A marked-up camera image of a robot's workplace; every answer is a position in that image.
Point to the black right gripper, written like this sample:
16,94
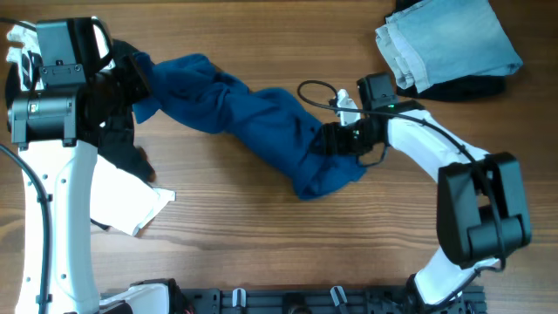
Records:
332,139

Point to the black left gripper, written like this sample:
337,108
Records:
129,69

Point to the blue polo shirt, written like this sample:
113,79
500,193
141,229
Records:
270,122

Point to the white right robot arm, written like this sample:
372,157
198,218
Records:
482,216

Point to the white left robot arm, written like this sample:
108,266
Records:
55,123

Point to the black t-shirt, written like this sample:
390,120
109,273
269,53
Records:
121,196

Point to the white t-shirt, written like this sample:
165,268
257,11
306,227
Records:
22,61

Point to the light blue folded jeans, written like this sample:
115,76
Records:
436,41

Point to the black folded garment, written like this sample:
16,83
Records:
460,89

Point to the black aluminium rail frame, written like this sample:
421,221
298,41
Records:
337,299

